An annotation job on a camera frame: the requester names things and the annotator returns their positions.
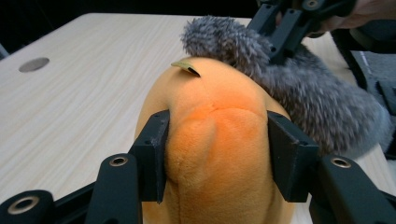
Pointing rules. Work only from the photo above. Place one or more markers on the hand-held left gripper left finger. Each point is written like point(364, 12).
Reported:
point(152, 155)

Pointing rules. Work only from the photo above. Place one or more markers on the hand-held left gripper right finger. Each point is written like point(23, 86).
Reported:
point(289, 155)

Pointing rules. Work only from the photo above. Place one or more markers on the grey fluffy cloth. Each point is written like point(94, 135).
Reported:
point(317, 105)

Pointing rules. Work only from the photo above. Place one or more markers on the orange plush toy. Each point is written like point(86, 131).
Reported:
point(218, 149)

